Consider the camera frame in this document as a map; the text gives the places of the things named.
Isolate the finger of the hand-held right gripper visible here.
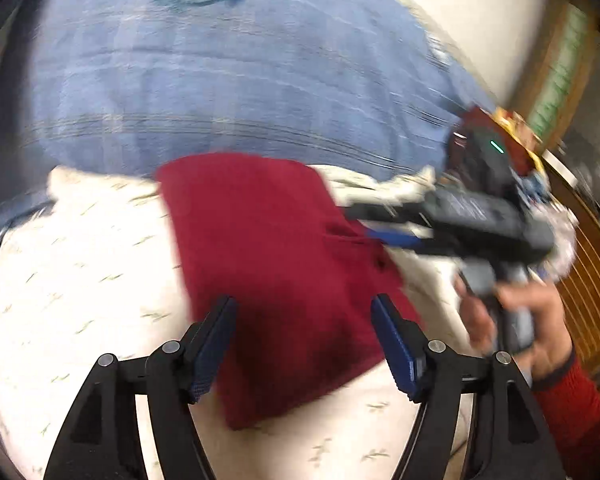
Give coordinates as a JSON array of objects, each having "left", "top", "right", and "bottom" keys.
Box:
[
  {"left": 364, "top": 227, "right": 463, "bottom": 258},
  {"left": 341, "top": 199, "right": 437, "bottom": 223}
]

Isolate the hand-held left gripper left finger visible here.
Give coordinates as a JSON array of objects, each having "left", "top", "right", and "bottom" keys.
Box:
[{"left": 44, "top": 295, "right": 238, "bottom": 480}]

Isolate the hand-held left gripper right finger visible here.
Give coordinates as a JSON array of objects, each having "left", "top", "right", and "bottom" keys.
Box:
[{"left": 371, "top": 294, "right": 566, "bottom": 480}]

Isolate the dark red fleece garment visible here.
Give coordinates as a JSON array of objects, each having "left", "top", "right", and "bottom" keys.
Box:
[{"left": 155, "top": 154, "right": 426, "bottom": 431}]

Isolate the person's right forearm red sleeve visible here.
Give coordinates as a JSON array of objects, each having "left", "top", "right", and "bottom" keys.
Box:
[{"left": 530, "top": 345, "right": 600, "bottom": 480}]

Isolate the person's right hand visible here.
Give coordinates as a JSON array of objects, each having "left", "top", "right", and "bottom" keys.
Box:
[{"left": 454, "top": 279, "right": 577, "bottom": 382}]

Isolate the wooden slatted furniture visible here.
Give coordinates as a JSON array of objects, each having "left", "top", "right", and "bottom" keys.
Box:
[{"left": 540, "top": 150, "right": 600, "bottom": 376}]

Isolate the cream floral bed sheet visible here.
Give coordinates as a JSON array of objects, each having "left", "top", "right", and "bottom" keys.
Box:
[{"left": 0, "top": 165, "right": 481, "bottom": 480}]

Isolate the blue plaid quilt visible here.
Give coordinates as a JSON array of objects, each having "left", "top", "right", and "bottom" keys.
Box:
[{"left": 0, "top": 0, "right": 496, "bottom": 211}]

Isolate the green framed wall poster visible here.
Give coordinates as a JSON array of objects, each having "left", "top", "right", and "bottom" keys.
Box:
[{"left": 525, "top": 0, "right": 600, "bottom": 146}]

